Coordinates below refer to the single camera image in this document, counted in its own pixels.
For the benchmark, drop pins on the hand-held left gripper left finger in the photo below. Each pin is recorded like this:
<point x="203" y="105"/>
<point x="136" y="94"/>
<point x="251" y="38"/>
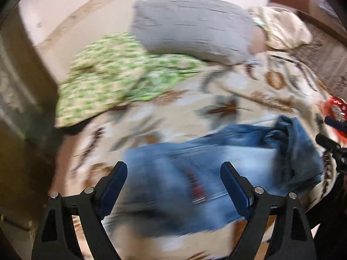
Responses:
<point x="113" y="188"/>

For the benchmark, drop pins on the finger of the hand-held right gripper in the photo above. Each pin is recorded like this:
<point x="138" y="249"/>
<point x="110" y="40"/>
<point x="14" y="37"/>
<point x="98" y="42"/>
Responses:
<point x="326" y="141"/>
<point x="334" y="122"/>

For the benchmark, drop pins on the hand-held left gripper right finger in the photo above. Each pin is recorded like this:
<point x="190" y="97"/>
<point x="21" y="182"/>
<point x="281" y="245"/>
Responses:
<point x="235" y="189"/>

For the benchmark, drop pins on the blue denim pants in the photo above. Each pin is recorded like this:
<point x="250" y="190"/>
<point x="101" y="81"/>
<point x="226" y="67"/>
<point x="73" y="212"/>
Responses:
<point x="168" y="165"/>

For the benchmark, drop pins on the red glass ashtray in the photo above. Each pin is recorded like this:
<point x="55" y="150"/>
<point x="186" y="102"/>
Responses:
<point x="336" y="108"/>

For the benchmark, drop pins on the brown striped sofa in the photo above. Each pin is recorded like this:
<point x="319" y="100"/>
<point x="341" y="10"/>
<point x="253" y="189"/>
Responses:
<point x="322" y="46"/>

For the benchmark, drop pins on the dark pen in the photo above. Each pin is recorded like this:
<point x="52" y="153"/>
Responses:
<point x="283" y="57"/>

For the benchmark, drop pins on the leaf print blanket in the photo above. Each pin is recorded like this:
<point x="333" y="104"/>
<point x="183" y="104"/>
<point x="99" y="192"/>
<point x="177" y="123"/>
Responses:
<point x="173" y="119"/>

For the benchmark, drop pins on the white crumpled cloth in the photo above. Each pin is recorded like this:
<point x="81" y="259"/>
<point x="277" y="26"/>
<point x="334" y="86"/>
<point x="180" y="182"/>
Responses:
<point x="284" y="27"/>

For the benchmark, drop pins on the green checked blanket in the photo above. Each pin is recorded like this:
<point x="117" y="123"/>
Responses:
<point x="113" y="78"/>

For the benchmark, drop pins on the pink pillow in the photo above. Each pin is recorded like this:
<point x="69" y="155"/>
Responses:
<point x="257" y="42"/>

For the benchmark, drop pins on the dark door with patterned glass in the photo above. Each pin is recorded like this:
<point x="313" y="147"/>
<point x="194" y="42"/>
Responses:
<point x="24" y="86"/>

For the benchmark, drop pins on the grey quilted pillow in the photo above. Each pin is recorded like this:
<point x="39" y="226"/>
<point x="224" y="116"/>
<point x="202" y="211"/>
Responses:
<point x="189" y="27"/>

